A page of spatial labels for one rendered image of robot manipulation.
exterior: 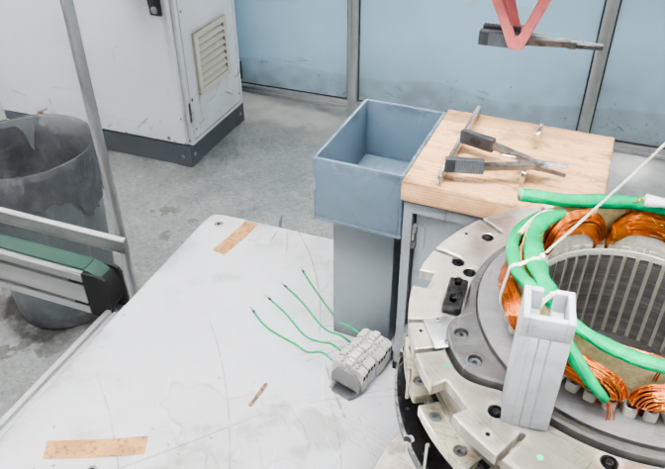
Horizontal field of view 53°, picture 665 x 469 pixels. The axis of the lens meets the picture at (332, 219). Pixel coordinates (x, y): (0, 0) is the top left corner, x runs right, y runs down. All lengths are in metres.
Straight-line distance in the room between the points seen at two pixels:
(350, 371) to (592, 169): 0.37
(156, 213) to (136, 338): 1.69
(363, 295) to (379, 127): 0.22
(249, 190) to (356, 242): 1.90
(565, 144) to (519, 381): 0.45
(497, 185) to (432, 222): 0.08
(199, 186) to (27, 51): 0.94
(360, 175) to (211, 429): 0.35
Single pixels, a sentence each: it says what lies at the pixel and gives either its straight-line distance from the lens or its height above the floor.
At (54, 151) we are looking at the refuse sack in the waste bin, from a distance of 2.20.
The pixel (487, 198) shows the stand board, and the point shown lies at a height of 1.07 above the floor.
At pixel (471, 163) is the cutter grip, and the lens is 0.69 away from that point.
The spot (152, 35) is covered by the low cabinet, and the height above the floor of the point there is 0.57.
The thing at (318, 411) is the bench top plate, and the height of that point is 0.78.
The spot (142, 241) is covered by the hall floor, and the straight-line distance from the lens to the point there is 2.49.
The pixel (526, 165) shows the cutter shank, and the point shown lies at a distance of 0.71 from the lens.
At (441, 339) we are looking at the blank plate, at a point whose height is 1.10.
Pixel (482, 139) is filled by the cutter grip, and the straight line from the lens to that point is 0.74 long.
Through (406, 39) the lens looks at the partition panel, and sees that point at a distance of 2.91.
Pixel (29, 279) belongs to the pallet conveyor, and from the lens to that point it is 1.24.
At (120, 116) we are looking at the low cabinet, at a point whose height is 0.19.
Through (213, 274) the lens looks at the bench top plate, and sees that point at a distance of 1.04.
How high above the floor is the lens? 1.43
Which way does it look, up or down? 35 degrees down
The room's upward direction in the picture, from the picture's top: straight up
